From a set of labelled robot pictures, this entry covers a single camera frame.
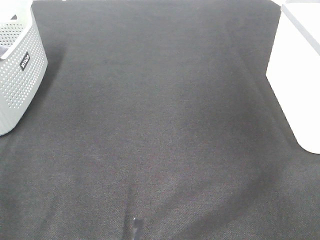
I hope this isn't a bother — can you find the black fabric table cloth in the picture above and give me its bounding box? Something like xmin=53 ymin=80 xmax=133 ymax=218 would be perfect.
xmin=0 ymin=0 xmax=320 ymax=240

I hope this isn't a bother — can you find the white plastic storage bin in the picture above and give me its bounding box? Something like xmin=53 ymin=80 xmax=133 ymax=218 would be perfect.
xmin=266 ymin=0 xmax=320 ymax=154

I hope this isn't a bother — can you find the grey perforated plastic basket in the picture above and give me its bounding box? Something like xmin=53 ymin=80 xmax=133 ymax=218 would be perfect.
xmin=0 ymin=0 xmax=48 ymax=135

